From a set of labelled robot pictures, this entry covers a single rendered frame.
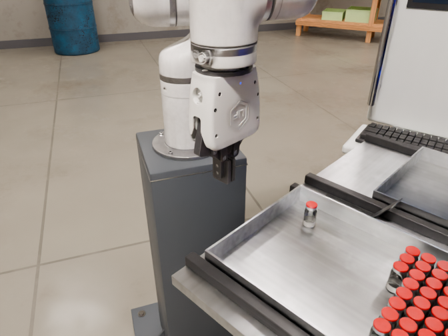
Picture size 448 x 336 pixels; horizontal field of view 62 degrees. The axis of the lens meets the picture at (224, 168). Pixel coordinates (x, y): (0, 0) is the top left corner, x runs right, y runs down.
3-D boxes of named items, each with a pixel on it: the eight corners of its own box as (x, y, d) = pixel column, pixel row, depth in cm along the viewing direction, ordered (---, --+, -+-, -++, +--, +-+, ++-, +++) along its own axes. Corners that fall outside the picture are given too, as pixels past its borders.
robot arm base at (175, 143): (147, 134, 107) (139, 70, 98) (211, 125, 112) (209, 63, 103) (159, 166, 91) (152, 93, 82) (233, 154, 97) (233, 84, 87)
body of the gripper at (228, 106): (216, 71, 43) (217, 158, 48) (271, 55, 49) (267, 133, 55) (174, 59, 47) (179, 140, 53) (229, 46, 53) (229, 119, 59)
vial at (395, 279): (404, 288, 56) (411, 265, 54) (398, 297, 54) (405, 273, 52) (389, 280, 57) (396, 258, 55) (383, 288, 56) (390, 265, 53)
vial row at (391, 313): (430, 279, 57) (439, 257, 55) (379, 359, 46) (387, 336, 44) (415, 272, 59) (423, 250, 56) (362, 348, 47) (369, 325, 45)
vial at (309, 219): (317, 224, 69) (320, 205, 67) (311, 229, 67) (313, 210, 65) (307, 219, 70) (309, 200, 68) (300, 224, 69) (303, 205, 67)
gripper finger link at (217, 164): (215, 151, 51) (216, 192, 54) (231, 143, 53) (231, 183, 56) (199, 143, 53) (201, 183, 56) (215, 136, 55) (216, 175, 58)
